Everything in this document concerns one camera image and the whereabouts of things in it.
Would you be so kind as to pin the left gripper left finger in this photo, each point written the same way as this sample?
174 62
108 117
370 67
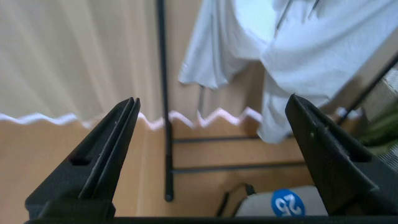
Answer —
90 168

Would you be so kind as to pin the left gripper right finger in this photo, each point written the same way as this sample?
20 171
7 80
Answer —
351 177

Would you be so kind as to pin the green garment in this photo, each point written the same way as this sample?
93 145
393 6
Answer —
382 133

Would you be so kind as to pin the pale grey shorts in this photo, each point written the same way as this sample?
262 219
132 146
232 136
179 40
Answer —
311 62

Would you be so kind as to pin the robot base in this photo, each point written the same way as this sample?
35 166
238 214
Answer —
258 205

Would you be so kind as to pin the black clothes rack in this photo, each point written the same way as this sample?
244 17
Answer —
163 62

